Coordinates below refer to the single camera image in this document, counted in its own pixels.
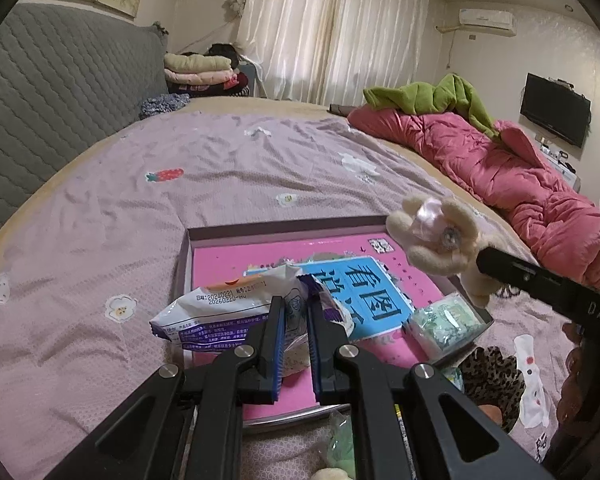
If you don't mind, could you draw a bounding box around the green fleece blanket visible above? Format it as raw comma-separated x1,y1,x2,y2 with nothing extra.
363,74,500,140

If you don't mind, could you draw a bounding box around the leopard print scrunchie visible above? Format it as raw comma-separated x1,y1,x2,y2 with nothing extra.
460,347,526,432

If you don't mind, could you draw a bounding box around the peach makeup sponge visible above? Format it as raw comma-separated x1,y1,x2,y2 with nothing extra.
479,404,503,427

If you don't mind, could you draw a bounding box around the white wall air conditioner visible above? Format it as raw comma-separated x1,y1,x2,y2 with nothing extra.
458,8,516,36

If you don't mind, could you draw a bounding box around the yellow white wipes pack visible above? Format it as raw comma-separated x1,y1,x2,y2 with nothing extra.
393,403,412,480

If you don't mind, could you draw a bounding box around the dark patterned cloth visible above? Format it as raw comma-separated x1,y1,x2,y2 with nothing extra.
138,93,190,120

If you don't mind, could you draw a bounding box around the cartoon print wipes pack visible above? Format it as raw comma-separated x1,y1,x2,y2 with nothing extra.
149,264,354,377

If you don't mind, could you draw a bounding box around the person's right hand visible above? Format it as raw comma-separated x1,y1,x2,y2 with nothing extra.
556,322,600,460

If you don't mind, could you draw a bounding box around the green tissue pack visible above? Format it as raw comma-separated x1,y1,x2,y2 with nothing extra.
403,292,490,362

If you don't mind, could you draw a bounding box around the beige bunny plush pink bow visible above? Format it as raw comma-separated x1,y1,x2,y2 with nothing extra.
386,195,506,308

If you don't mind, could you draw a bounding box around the cream pleated curtain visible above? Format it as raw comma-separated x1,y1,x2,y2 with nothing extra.
236,0,430,105

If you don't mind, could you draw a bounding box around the purple strawberry print bedspread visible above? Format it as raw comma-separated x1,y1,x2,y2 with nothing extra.
0,109,581,480

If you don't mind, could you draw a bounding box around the dark shallow cardboard box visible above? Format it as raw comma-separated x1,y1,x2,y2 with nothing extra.
151,216,464,431

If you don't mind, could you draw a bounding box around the cream teddy bear purple skirt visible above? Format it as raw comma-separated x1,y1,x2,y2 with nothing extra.
310,468,352,480

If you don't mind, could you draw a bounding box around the stack of folded clothes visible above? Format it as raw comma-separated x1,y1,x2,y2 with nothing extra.
163,44,256,99

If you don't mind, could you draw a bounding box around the green powder puff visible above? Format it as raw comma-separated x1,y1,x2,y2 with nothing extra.
323,412,355,479

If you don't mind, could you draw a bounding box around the grey quilted headboard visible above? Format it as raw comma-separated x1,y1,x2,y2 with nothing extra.
0,2,166,229

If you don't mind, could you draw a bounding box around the black flat screen television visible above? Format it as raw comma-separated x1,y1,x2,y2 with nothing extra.
520,73,591,148

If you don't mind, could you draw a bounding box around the pink red quilted duvet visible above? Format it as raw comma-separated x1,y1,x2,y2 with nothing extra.
348,106,600,289

